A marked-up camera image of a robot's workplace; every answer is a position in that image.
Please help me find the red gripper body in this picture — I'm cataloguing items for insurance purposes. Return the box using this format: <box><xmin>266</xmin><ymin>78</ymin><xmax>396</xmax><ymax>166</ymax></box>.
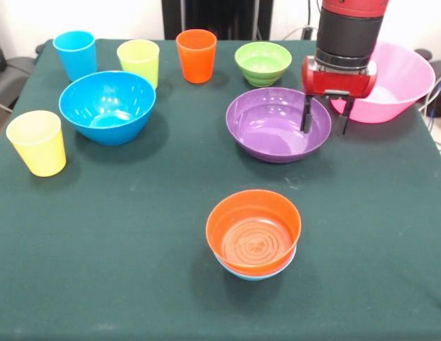
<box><xmin>300</xmin><ymin>55</ymin><xmax>379</xmax><ymax>101</ymax></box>

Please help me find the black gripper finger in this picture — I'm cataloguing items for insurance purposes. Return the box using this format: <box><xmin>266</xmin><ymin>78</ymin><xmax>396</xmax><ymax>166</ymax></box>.
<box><xmin>300</xmin><ymin>94</ymin><xmax>314</xmax><ymax>134</ymax></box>
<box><xmin>338</xmin><ymin>97</ymin><xmax>355</xmax><ymax>136</ymax></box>

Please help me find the purple plastic bowl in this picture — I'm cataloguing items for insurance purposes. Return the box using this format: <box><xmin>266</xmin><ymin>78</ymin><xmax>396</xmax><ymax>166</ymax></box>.
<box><xmin>225</xmin><ymin>87</ymin><xmax>333</xmax><ymax>164</ymax></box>

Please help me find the orange plastic bowl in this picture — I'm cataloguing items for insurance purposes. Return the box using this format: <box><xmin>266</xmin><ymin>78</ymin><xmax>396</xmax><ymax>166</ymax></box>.
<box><xmin>205</xmin><ymin>189</ymin><xmax>303</xmax><ymax>278</ymax></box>

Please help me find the small blue plastic bowl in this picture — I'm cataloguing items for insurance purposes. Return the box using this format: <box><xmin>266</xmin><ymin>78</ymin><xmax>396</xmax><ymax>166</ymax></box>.
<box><xmin>214</xmin><ymin>244</ymin><xmax>298</xmax><ymax>282</ymax></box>

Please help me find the large pink plastic bowl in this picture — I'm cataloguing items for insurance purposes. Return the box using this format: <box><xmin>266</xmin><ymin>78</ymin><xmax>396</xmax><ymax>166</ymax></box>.
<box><xmin>330</xmin><ymin>40</ymin><xmax>437</xmax><ymax>124</ymax></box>

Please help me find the small green plastic bowl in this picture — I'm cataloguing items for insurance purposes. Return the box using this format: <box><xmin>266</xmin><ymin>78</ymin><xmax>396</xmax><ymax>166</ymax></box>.
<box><xmin>234</xmin><ymin>41</ymin><xmax>293</xmax><ymax>87</ymax></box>

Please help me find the orange plastic cup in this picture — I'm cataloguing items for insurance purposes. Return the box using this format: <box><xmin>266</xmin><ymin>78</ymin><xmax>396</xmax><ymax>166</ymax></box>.
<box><xmin>175</xmin><ymin>28</ymin><xmax>218</xmax><ymax>85</ymax></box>

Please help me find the lime green plastic cup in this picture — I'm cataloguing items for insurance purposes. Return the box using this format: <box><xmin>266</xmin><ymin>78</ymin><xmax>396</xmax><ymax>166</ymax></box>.
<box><xmin>116</xmin><ymin>38</ymin><xmax>160</xmax><ymax>90</ymax></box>

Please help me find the large blue plastic bowl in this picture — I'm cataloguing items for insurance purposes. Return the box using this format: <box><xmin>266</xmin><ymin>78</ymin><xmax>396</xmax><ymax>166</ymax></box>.
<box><xmin>58</xmin><ymin>70</ymin><xmax>157</xmax><ymax>146</ymax></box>

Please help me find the blue plastic cup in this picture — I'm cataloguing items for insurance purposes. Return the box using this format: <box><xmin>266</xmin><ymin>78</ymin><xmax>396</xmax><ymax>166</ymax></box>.
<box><xmin>52</xmin><ymin>30</ymin><xmax>99</xmax><ymax>82</ymax></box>

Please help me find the dark green tablecloth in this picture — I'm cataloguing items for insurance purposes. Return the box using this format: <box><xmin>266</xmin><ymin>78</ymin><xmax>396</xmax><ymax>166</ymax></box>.
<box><xmin>0</xmin><ymin>38</ymin><xmax>441</xmax><ymax>341</ymax></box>

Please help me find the yellow plastic cup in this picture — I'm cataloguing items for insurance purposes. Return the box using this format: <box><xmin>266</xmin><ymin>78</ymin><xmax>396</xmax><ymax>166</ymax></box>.
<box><xmin>6</xmin><ymin>109</ymin><xmax>67</xmax><ymax>178</ymax></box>

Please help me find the black chair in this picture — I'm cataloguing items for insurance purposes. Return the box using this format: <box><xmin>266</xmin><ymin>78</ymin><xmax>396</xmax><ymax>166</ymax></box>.
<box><xmin>0</xmin><ymin>24</ymin><xmax>42</xmax><ymax>111</ymax></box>

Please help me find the blue cable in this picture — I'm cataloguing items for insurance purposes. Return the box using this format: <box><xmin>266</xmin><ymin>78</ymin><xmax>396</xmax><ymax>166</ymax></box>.
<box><xmin>426</xmin><ymin>70</ymin><xmax>441</xmax><ymax>119</ymax></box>

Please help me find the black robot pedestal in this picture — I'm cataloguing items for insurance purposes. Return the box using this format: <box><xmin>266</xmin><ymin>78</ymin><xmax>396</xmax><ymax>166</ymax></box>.
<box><xmin>163</xmin><ymin>0</ymin><xmax>274</xmax><ymax>40</ymax></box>

